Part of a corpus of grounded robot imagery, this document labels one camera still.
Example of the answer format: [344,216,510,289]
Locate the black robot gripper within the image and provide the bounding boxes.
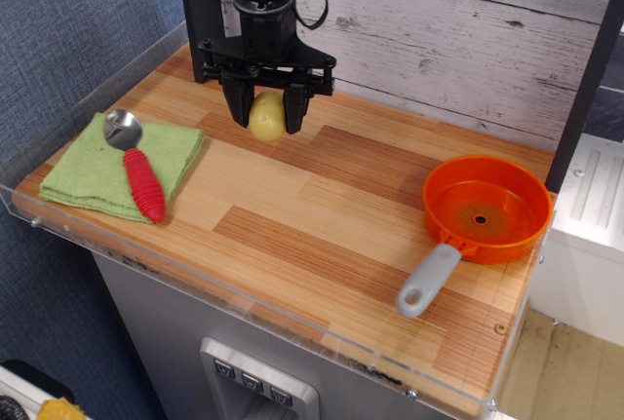
[199,0,336,134]

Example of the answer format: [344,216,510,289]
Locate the yellow toy potato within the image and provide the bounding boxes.
[249,90,286,142]

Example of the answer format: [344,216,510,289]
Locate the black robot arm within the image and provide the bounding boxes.
[199,0,336,134]

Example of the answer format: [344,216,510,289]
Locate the green folded cloth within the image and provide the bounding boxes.
[39,113,204,223]

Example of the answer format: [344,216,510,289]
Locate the clear acrylic table guard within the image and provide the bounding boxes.
[1,25,552,419]

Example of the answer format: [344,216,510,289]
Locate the grey dispenser button panel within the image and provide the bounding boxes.
[200,336,321,419]

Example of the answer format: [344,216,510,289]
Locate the white toy sink counter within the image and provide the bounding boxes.
[528,134,623,345]

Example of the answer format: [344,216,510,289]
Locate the black and yellow bag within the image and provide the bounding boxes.
[1,360,89,419]

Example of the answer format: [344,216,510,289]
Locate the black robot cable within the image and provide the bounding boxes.
[292,0,330,31]

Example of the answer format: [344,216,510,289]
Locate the red handled metal spoon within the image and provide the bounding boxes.
[103,109,166,223]

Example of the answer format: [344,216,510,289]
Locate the orange pot with grey handle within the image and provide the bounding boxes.
[396,155,553,319]

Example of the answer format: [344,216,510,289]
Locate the black vertical frame post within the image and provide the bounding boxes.
[545,0,623,194]

